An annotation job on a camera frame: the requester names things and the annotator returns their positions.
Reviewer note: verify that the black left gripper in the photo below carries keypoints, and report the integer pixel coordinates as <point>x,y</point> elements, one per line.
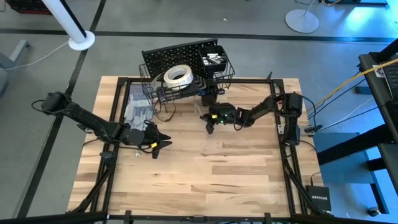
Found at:
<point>149,137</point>

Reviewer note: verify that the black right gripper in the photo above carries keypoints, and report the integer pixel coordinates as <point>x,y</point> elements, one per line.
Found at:
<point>224,113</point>

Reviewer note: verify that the white tape roll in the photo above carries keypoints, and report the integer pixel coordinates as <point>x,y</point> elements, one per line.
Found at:
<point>167,79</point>

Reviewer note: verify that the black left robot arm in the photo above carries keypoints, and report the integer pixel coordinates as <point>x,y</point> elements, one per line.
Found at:
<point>87,121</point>

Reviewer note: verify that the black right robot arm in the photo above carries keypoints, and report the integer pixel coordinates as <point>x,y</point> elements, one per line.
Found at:
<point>267,109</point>

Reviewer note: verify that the black box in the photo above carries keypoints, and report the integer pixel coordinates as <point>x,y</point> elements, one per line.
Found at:
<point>209,99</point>

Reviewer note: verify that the grey work glove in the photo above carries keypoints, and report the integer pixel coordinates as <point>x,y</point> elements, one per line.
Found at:
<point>138,109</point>

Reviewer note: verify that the black pegboard bin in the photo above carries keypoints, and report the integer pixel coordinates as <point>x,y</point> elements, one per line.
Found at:
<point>225,67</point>

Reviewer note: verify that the steel head hammer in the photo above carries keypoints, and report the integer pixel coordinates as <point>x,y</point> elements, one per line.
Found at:
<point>156,82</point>

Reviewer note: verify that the black metal pegboard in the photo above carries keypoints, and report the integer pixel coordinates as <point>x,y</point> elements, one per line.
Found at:
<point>161,59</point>

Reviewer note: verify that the white black pole stand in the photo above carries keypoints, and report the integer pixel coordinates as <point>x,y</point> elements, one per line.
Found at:
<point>81,42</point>

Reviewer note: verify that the grey round floor stand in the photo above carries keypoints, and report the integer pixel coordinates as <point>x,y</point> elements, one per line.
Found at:
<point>301,21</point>

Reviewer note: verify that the black side desk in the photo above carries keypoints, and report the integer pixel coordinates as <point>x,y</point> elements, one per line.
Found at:
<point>371,84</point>

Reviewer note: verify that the grey table leg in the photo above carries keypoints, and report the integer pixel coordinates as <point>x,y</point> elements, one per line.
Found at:
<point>17,53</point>

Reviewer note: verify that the red black crate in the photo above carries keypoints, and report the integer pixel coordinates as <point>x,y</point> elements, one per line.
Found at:
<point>28,6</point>

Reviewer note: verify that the black caster wheel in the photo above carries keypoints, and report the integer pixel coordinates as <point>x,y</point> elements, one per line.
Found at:
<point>373,211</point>

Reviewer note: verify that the black aluminium table frame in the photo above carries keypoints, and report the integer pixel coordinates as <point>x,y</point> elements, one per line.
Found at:
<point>248,81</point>

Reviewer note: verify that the black Netgear network switch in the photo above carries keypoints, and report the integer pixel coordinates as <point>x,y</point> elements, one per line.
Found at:
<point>319,199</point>

